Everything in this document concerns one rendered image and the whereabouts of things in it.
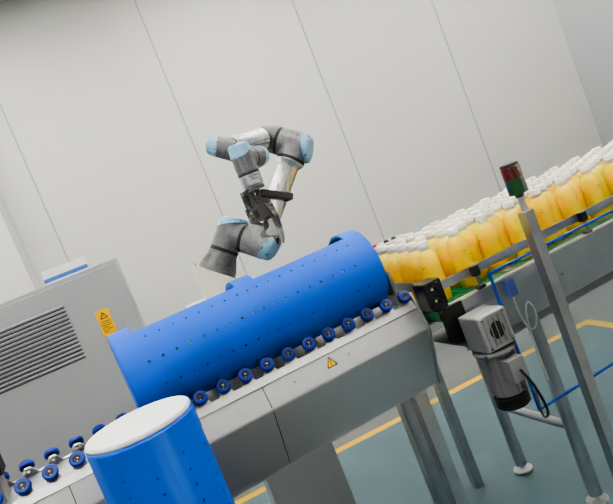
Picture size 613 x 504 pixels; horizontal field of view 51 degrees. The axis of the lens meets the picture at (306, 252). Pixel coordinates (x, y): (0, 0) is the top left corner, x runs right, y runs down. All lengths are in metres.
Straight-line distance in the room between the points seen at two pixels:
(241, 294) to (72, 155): 3.13
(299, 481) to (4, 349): 1.77
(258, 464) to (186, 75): 3.54
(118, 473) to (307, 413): 0.68
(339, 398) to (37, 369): 2.00
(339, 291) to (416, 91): 3.66
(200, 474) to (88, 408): 2.10
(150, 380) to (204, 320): 0.23
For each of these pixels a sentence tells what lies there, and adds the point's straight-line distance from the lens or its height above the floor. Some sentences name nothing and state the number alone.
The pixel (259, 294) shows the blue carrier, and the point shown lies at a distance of 1.99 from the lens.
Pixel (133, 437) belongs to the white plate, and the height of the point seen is 1.04.
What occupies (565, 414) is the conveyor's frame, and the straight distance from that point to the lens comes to 2.49.
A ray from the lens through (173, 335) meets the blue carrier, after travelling 1.94.
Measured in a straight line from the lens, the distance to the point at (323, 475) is 2.69.
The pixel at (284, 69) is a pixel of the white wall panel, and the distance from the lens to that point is 5.22.
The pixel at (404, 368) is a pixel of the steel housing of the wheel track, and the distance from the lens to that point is 2.22.
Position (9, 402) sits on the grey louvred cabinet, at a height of 0.96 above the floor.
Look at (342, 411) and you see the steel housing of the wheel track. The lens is 2.15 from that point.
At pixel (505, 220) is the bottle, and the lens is 2.41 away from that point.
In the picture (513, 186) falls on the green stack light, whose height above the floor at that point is 1.19.
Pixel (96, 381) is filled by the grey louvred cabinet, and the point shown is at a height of 0.87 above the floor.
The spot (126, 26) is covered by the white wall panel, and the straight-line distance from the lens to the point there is 5.16.
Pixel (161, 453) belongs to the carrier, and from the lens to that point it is 1.62.
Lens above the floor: 1.44
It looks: 6 degrees down
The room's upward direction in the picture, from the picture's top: 22 degrees counter-clockwise
